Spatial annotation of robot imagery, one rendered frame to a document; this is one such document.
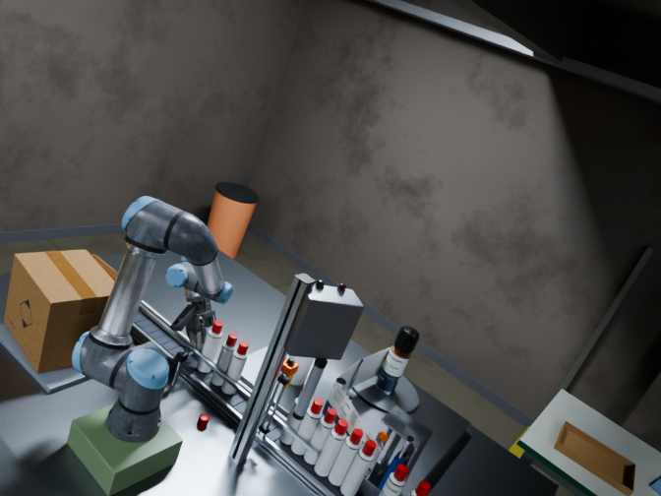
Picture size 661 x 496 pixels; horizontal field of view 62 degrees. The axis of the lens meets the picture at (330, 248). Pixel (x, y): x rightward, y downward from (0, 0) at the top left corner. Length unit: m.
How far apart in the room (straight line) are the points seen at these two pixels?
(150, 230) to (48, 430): 0.68
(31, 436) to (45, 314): 0.35
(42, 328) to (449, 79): 3.45
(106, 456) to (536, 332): 3.30
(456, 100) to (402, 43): 0.68
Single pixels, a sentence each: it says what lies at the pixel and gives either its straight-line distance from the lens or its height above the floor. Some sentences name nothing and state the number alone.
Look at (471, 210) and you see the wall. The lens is 4.36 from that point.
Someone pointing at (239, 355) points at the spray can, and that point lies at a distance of 1.93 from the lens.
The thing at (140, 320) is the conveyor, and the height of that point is 0.88.
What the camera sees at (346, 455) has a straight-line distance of 1.79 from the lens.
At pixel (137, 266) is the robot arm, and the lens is 1.59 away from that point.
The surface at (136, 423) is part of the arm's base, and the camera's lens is 1.70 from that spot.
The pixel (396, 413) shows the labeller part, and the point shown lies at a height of 1.14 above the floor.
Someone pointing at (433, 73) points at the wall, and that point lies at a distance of 4.57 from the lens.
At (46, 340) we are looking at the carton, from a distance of 1.93.
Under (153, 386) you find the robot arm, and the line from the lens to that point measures 1.62.
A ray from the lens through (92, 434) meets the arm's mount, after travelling 1.74.
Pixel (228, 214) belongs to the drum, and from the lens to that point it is 4.71.
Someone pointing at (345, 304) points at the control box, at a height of 1.47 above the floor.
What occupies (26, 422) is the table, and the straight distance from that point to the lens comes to 1.88.
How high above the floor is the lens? 2.14
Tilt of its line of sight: 21 degrees down
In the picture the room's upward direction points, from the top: 21 degrees clockwise
